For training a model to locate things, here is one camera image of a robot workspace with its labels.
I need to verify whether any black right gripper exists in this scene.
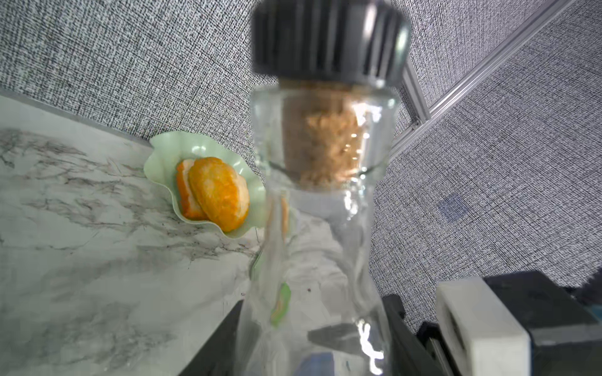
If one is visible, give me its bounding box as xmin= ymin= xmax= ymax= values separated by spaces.
xmin=417 ymin=271 xmax=601 ymax=375

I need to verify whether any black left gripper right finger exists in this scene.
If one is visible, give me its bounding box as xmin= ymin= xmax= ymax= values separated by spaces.
xmin=383 ymin=295 xmax=444 ymax=376

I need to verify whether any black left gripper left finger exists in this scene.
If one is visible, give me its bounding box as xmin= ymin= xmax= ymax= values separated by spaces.
xmin=179 ymin=300 xmax=243 ymax=376

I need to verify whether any green snack packet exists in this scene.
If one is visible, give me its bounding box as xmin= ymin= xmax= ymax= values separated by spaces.
xmin=270 ymin=283 xmax=292 ymax=327

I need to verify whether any blue tape dispenser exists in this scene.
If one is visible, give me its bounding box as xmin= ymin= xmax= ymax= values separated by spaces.
xmin=294 ymin=352 xmax=335 ymax=376

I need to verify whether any orange bread roll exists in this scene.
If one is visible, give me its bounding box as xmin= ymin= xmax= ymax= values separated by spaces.
xmin=176 ymin=157 xmax=250 ymax=233

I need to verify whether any green scalloped plate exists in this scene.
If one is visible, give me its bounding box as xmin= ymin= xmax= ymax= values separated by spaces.
xmin=144 ymin=131 xmax=267 ymax=239

